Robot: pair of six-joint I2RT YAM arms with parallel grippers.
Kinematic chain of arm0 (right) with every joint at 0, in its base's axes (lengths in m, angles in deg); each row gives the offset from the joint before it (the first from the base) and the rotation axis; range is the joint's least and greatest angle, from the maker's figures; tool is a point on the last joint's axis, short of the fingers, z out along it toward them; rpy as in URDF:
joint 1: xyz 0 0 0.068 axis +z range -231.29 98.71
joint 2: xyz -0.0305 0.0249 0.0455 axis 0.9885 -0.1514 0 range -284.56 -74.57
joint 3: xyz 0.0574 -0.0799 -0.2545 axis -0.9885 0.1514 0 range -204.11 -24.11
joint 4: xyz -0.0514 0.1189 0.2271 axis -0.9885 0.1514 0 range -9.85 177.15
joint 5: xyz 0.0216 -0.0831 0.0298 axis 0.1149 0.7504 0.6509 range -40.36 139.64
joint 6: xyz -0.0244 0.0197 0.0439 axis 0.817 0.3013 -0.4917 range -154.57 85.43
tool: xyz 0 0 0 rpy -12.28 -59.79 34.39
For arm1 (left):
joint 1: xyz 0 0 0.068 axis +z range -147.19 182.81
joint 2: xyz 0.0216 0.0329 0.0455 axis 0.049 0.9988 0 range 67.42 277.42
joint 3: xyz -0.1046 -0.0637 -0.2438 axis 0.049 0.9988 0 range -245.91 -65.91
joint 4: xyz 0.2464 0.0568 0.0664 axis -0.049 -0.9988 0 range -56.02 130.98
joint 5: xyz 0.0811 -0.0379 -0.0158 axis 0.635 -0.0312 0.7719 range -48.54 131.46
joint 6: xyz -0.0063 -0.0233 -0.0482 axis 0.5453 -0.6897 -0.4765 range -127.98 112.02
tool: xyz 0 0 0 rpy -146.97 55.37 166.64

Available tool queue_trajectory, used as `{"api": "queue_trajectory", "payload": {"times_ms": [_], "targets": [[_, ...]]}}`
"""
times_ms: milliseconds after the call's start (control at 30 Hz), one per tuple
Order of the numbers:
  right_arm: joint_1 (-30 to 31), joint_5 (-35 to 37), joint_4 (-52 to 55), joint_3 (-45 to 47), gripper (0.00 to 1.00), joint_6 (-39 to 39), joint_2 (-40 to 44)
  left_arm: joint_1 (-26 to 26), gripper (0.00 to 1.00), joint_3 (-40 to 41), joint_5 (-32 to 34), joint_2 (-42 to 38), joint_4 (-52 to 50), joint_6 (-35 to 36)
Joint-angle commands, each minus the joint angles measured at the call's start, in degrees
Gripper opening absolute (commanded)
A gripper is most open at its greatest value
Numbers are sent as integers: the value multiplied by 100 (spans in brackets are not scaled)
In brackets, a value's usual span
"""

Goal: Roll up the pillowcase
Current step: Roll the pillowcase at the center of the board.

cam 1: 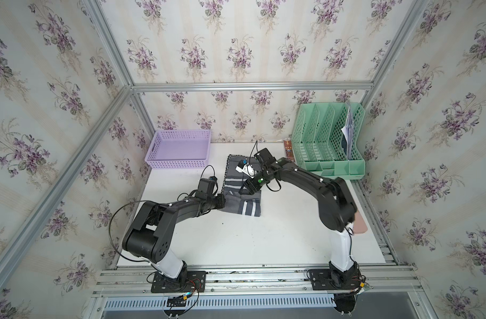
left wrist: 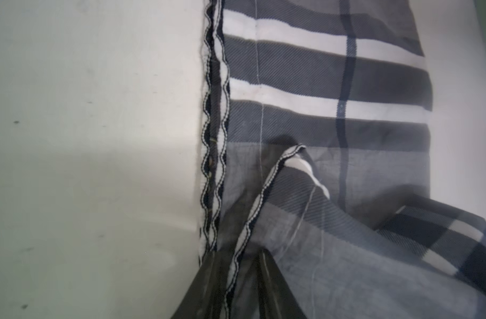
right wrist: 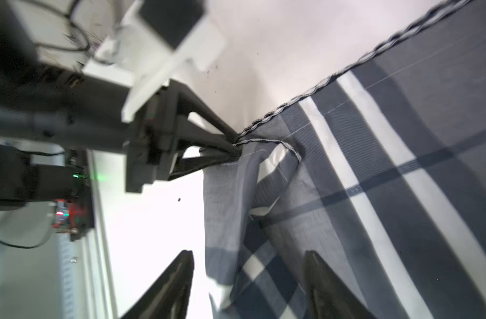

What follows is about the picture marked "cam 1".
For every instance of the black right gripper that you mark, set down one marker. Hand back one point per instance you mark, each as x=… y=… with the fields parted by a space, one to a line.
x=247 y=182

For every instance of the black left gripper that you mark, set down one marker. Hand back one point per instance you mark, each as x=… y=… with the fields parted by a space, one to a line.
x=220 y=204

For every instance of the grey plaid pillowcase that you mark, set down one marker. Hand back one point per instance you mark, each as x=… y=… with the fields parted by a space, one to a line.
x=234 y=178

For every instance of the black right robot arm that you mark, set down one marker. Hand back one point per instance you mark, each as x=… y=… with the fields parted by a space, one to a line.
x=336 y=209

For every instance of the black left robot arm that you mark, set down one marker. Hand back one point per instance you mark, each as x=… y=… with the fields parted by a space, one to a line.
x=150 y=235

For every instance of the small brown box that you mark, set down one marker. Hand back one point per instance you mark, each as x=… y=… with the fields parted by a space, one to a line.
x=288 y=147

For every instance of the purple perforated plastic basket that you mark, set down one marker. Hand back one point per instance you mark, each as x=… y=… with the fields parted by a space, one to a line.
x=179 y=149

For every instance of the green plastic file organizer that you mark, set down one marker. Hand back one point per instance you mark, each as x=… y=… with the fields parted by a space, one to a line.
x=317 y=140

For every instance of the white papers in organizer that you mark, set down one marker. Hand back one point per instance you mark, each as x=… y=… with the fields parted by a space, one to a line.
x=348 y=131

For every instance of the pink flat case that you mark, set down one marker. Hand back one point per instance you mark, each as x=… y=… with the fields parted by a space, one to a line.
x=359 y=226

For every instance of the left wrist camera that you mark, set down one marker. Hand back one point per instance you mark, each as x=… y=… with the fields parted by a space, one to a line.
x=207 y=187

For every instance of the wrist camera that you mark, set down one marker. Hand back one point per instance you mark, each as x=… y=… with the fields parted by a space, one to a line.
x=264 y=158
x=207 y=187

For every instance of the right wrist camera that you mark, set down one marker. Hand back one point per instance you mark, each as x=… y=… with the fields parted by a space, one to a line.
x=264 y=158

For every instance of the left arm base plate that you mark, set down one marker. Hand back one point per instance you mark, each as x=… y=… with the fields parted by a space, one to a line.
x=191 y=281

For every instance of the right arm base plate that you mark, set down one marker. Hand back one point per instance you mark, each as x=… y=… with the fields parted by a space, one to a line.
x=333 y=279

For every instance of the aluminium rail frame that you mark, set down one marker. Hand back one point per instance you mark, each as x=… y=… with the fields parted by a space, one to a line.
x=241 y=288

